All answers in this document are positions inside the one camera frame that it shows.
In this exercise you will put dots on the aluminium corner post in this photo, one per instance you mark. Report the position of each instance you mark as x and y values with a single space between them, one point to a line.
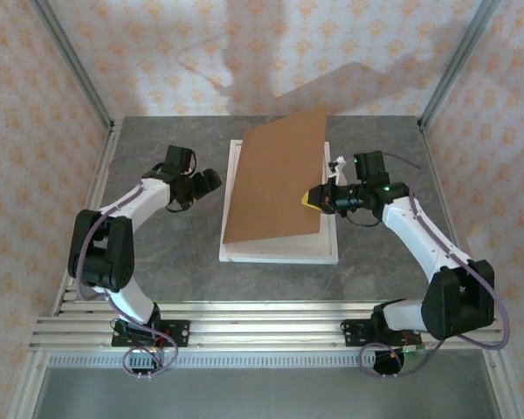
72 59
468 43

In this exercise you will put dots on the orange patterned white curtain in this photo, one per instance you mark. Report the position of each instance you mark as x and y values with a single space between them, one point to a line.
262 52

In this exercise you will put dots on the white picture frame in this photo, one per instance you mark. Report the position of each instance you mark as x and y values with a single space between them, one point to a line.
279 258

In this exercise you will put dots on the aluminium side rail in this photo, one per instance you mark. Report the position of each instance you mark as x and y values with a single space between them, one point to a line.
109 144
435 174

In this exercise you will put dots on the aluminium cross rail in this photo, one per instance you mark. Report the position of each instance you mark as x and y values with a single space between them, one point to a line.
262 325

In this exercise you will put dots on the grey metal panel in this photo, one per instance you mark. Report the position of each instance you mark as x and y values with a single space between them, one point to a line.
262 393

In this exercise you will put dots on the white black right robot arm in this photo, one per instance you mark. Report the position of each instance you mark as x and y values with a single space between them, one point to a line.
419 235

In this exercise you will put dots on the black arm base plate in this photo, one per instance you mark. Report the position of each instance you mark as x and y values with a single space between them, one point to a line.
179 331
351 331

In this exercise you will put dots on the brown backing board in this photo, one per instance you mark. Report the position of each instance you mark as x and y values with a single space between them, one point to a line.
275 183

